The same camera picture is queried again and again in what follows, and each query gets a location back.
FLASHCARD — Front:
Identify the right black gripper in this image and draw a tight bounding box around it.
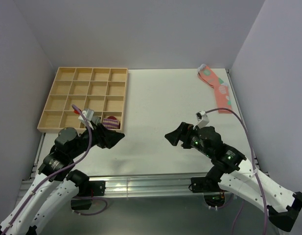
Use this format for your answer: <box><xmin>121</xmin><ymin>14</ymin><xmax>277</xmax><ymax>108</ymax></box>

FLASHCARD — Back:
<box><xmin>164</xmin><ymin>121</ymin><xmax>213</xmax><ymax>158</ymax></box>

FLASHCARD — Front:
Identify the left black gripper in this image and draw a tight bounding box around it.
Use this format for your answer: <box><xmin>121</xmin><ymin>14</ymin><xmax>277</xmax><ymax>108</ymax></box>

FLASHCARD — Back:
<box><xmin>69</xmin><ymin>120</ymin><xmax>124</xmax><ymax>159</ymax></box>

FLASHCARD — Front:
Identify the grey sock with black stripes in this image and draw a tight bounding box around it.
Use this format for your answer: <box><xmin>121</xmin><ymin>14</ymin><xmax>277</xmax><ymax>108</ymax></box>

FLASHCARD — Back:
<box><xmin>91</xmin><ymin>116</ymin><xmax>101</xmax><ymax>125</ymax></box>

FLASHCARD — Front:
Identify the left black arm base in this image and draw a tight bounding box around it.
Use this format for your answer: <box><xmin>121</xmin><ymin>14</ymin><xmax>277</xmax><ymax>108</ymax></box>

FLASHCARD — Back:
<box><xmin>70</xmin><ymin>180</ymin><xmax>108</xmax><ymax>216</ymax></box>

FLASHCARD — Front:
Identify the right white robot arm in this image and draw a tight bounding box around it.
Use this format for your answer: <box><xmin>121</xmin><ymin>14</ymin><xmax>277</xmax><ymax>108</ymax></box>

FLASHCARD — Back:
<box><xmin>165</xmin><ymin>122</ymin><xmax>302</xmax><ymax>232</ymax></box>

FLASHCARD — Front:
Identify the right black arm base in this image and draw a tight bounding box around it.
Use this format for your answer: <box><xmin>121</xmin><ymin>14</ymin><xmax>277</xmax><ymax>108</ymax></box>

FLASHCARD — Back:
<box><xmin>188</xmin><ymin>177</ymin><xmax>234</xmax><ymax>211</ymax></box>

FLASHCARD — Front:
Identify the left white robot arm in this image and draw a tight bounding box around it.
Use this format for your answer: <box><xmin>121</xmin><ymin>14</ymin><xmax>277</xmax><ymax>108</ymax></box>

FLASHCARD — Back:
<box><xmin>0</xmin><ymin>124</ymin><xmax>125</xmax><ymax>235</ymax></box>

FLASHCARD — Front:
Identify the purple striped rolled sock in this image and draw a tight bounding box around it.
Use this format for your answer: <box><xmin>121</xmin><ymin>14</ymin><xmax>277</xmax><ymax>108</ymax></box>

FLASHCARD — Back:
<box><xmin>102</xmin><ymin>116</ymin><xmax>120</xmax><ymax>129</ymax></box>

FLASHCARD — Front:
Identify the wooden compartment tray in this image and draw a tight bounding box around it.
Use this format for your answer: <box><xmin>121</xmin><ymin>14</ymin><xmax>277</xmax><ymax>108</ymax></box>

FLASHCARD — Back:
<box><xmin>37</xmin><ymin>67</ymin><xmax>128</xmax><ymax>133</ymax></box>

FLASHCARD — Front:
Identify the pink patterned sock pair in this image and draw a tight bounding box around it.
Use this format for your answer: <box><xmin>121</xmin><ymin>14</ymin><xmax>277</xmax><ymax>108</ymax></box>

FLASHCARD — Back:
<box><xmin>197</xmin><ymin>64</ymin><xmax>232</xmax><ymax>114</ymax></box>

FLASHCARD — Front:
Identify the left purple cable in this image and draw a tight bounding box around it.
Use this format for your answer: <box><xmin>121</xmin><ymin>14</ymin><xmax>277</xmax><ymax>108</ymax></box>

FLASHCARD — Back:
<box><xmin>8</xmin><ymin>104</ymin><xmax>109</xmax><ymax>228</ymax></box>

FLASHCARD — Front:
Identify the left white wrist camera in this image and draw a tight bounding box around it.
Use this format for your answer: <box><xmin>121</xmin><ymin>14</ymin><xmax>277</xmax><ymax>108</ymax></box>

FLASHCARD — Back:
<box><xmin>73</xmin><ymin>108</ymin><xmax>94</xmax><ymax>130</ymax></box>

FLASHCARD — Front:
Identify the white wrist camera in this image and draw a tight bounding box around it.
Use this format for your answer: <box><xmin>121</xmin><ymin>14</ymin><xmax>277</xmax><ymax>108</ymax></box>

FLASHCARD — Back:
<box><xmin>73</xmin><ymin>108</ymin><xmax>94</xmax><ymax>130</ymax></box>
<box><xmin>193</xmin><ymin>111</ymin><xmax>209</xmax><ymax>130</ymax></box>

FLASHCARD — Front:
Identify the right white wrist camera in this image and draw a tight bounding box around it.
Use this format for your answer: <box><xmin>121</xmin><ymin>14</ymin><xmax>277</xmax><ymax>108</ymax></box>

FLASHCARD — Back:
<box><xmin>193</xmin><ymin>111</ymin><xmax>209</xmax><ymax>130</ymax></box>

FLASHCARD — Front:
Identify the aluminium frame rail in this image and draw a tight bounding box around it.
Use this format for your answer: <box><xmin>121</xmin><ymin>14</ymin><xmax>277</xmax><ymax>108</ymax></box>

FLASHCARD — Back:
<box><xmin>17</xmin><ymin>171</ymin><xmax>275</xmax><ymax>199</ymax></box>

